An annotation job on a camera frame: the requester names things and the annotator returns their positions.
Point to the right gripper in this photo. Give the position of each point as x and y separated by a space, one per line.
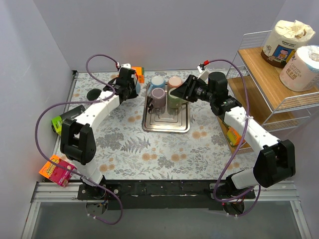
190 89

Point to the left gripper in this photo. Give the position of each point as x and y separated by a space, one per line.
132 81

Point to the light blue faceted mug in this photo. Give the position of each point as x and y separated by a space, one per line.
138 87

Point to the purple mug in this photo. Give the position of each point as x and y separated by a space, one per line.
156 99

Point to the dark teal mug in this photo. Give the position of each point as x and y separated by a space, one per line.
93 94

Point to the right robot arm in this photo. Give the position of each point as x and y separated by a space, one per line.
275 158

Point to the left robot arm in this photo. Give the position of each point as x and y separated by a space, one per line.
77 135

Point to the pink mug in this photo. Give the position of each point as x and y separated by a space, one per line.
174 82

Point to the green mug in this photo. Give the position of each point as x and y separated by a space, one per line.
174 102

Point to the blue white mug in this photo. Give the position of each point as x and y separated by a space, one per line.
158 82

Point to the orange box at back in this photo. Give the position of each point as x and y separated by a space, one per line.
140 73

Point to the steel tray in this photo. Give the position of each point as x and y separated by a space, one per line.
166 119

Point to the orange yellow box on shelf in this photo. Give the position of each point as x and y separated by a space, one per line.
232 136

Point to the green black box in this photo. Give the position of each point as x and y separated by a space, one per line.
56 122

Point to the cartoon toilet paper roll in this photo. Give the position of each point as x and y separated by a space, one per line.
285 38

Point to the orange pink sponge box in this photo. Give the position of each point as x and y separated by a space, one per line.
55 174

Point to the pink toilet paper roll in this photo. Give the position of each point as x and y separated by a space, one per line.
301 73

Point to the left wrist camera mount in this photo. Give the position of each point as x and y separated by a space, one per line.
119 66

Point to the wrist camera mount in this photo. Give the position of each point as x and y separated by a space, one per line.
119 66
203 71

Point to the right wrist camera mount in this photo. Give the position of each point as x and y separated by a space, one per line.
203 71

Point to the wire wooden shelf rack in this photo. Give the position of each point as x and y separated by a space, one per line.
275 107

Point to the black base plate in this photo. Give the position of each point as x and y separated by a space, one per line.
164 194

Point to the aluminium frame rail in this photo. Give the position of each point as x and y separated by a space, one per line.
56 213

